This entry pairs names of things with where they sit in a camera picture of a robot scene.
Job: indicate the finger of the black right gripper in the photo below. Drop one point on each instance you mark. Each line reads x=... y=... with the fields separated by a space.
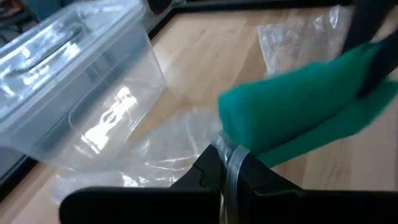
x=367 y=18
x=382 y=65

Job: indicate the clear plastic bag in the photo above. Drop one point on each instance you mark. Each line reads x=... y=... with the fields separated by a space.
x=161 y=149
x=295 y=40

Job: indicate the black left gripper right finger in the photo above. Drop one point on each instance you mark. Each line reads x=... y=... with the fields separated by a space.
x=311 y=207

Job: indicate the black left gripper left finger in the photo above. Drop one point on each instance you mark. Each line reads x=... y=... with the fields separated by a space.
x=140 y=205

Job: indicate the teal bandage roll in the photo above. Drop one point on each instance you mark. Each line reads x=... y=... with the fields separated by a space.
x=280 y=115

